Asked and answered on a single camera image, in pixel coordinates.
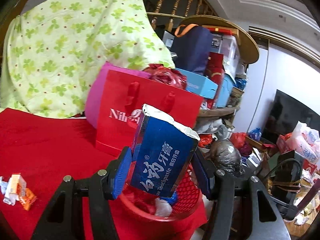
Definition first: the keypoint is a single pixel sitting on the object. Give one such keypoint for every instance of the clear plastic storage box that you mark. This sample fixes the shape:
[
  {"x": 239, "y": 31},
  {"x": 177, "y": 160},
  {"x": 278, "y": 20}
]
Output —
[{"x": 228, "y": 46}]

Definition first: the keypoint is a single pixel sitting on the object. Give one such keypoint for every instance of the light blue shoe box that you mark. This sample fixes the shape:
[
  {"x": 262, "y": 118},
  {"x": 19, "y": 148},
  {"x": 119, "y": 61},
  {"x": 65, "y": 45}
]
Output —
[{"x": 197, "y": 85}]

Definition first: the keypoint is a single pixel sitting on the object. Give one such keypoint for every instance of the flat gift box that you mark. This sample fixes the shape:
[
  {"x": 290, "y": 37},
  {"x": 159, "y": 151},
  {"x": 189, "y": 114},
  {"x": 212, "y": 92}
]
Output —
[{"x": 220, "y": 30}]

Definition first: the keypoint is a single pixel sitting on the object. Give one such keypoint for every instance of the red blanket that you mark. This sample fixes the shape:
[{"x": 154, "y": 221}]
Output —
[{"x": 50, "y": 150}]

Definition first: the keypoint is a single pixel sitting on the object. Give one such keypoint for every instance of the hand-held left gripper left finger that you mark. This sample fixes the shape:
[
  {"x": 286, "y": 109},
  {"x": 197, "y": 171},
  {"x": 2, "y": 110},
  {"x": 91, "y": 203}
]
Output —
[{"x": 120, "y": 175}]

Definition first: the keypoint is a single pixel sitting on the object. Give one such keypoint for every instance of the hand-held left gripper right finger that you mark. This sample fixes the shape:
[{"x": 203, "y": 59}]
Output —
[{"x": 203, "y": 177}]

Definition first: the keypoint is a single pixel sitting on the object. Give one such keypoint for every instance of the red paper gift bag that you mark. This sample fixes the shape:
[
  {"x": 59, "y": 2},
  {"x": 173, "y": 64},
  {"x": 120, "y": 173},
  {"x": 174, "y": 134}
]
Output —
[{"x": 117, "y": 100}]

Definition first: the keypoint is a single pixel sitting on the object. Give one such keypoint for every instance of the woven basket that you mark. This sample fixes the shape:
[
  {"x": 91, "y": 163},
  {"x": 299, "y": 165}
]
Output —
[{"x": 236, "y": 93}]

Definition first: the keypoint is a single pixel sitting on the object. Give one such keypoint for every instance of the shiny red plastic bag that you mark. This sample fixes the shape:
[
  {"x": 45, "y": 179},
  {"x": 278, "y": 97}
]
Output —
[{"x": 167, "y": 76}]

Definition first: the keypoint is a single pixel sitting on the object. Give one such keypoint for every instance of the red plastic mesh basket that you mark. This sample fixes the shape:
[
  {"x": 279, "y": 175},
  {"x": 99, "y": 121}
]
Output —
[{"x": 187, "y": 192}]

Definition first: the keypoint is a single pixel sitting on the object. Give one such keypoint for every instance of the red gift box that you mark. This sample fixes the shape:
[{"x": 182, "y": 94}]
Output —
[{"x": 216, "y": 65}]

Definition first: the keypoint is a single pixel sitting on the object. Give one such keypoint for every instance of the small white wrapper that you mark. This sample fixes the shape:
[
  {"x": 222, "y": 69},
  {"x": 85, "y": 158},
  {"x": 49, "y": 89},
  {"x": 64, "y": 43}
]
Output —
[{"x": 2, "y": 183}]

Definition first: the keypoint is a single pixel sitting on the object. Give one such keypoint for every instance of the black television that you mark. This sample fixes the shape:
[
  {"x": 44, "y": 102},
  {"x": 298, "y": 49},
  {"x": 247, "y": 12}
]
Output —
[{"x": 290, "y": 115}]

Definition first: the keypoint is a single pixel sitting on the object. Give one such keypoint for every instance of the wooden stair railing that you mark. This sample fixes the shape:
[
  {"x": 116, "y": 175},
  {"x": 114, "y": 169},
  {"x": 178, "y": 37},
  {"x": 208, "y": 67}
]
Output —
[{"x": 175, "y": 2}]

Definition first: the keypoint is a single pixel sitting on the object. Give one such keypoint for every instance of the blue plastic bag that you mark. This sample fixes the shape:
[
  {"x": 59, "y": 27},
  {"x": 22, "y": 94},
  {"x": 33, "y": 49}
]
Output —
[
  {"x": 241, "y": 82},
  {"x": 255, "y": 133}
]

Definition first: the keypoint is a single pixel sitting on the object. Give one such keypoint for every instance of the green clover print quilt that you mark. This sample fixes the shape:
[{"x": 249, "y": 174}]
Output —
[{"x": 62, "y": 42}]

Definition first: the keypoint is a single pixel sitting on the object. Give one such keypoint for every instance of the round wooden tabletop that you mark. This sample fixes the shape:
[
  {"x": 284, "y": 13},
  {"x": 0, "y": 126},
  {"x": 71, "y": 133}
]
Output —
[{"x": 247, "y": 45}]

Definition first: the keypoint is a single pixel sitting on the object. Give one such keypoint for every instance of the blue toothpaste box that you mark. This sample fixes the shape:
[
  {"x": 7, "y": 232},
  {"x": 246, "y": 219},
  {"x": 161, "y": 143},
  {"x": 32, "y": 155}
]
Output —
[{"x": 160, "y": 160}]

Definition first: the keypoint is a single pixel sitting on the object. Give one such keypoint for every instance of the white tissue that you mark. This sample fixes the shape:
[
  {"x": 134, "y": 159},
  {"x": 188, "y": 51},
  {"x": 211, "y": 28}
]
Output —
[{"x": 162, "y": 207}]

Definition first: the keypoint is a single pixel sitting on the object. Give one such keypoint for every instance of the black plastic garbage bag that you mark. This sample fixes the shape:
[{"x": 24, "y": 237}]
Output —
[{"x": 225, "y": 155}]

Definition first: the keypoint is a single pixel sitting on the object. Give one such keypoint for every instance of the wooden table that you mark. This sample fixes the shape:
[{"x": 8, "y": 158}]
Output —
[{"x": 217, "y": 112}]

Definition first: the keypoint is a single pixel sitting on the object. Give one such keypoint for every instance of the blue foil wrapper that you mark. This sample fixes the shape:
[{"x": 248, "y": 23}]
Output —
[{"x": 172, "y": 198}]

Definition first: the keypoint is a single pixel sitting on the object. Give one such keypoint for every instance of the white plastic bag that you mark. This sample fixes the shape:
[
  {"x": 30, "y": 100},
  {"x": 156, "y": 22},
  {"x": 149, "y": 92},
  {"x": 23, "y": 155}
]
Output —
[{"x": 307, "y": 142}]

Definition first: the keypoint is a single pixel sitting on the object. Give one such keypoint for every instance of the small white box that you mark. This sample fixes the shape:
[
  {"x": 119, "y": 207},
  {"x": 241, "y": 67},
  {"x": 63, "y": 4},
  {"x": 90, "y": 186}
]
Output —
[{"x": 15, "y": 186}]

